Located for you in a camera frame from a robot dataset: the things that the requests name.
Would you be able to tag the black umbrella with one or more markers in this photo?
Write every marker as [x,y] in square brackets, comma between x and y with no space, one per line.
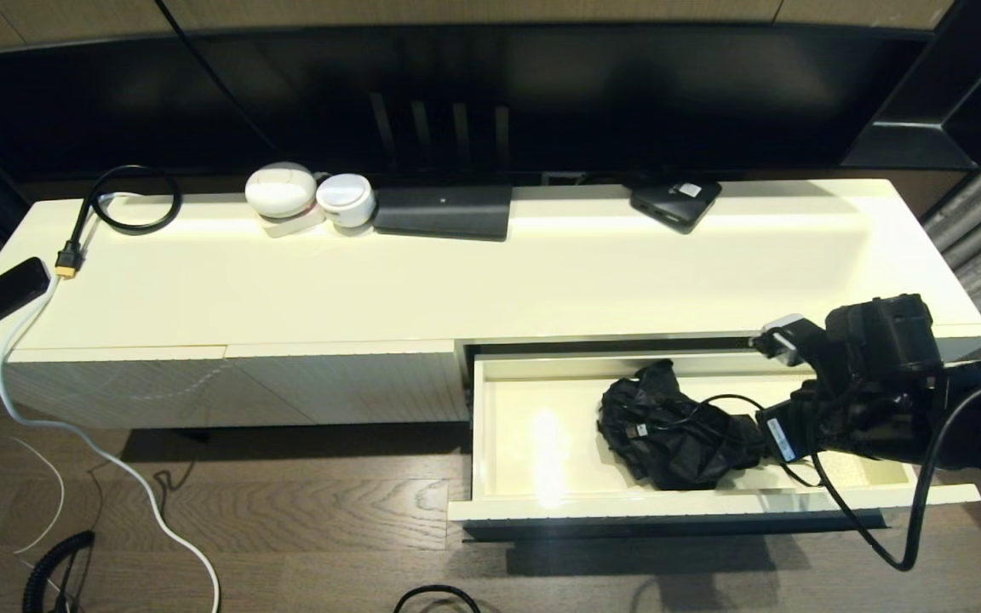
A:
[669,460]

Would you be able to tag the white egg-shaped device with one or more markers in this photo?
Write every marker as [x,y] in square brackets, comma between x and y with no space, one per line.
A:
[281,190]

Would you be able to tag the black flat set-top box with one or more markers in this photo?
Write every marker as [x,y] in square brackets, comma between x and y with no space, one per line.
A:
[444,211]

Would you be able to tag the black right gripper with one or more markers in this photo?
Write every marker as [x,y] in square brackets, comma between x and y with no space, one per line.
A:
[810,426]

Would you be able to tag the white cylindrical device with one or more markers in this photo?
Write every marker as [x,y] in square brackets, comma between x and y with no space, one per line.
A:
[345,198]

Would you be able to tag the white cabinet drawer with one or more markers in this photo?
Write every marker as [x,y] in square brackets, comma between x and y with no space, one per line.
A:
[542,426]

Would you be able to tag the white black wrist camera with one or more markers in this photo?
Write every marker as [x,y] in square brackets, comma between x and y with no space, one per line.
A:
[780,339]

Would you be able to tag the dark wall shelf unit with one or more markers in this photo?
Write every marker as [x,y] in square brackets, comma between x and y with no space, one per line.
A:
[925,136]

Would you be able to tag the small black box white label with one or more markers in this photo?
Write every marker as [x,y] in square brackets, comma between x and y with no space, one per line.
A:
[674,203]

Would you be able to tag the black television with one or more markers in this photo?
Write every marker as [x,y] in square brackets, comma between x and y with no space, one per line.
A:
[584,94]

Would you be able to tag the white tv cabinet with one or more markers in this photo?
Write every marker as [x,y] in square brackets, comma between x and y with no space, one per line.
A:
[286,289]

